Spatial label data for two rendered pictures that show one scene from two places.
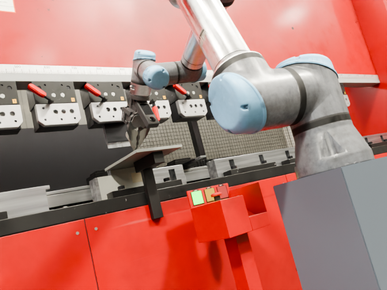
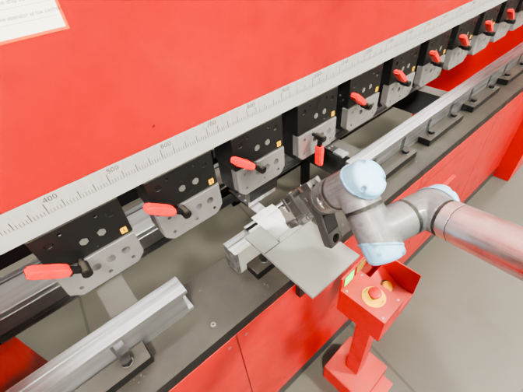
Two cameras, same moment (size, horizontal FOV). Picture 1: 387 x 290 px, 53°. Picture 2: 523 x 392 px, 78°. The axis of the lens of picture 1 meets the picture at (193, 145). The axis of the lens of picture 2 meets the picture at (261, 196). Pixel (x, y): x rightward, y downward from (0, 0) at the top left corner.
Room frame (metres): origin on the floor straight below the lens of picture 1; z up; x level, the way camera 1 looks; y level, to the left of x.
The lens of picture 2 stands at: (0.80, 0.27, 1.70)
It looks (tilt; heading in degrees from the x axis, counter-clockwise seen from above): 42 degrees down; 1
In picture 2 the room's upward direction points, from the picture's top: 6 degrees counter-clockwise
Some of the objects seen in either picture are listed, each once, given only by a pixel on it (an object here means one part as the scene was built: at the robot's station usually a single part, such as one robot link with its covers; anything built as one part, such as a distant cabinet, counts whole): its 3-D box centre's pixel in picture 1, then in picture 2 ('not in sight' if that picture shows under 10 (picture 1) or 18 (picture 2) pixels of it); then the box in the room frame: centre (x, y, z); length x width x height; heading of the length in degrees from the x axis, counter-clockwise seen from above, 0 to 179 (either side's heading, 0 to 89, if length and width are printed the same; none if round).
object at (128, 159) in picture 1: (141, 158); (300, 246); (1.37, 0.19, 1.00); 0.26 x 0.18 x 0.01; 38
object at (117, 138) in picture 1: (117, 135); (261, 186); (1.48, 0.28, 1.13); 0.10 x 0.02 x 0.10; 128
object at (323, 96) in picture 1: (307, 92); not in sight; (0.77, -0.25, 0.94); 0.13 x 0.12 x 0.14; 113
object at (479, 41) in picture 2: not in sight; (475, 28); (2.20, -0.65, 1.26); 0.15 x 0.09 x 0.17; 128
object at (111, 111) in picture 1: (105, 105); (250, 151); (1.47, 0.30, 1.26); 0.15 x 0.09 x 0.17; 128
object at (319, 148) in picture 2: (154, 110); (317, 148); (1.53, 0.12, 1.20); 0.04 x 0.02 x 0.10; 38
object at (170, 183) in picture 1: (146, 189); (288, 244); (1.46, 0.21, 0.89); 0.30 x 0.05 x 0.03; 128
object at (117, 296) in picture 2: not in sight; (100, 265); (1.51, 0.87, 0.81); 0.64 x 0.08 x 0.14; 38
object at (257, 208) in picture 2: (110, 172); (235, 189); (1.61, 0.37, 1.01); 0.26 x 0.12 x 0.05; 38
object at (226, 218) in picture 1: (228, 208); (377, 290); (1.36, -0.06, 0.75); 0.20 x 0.16 x 0.18; 130
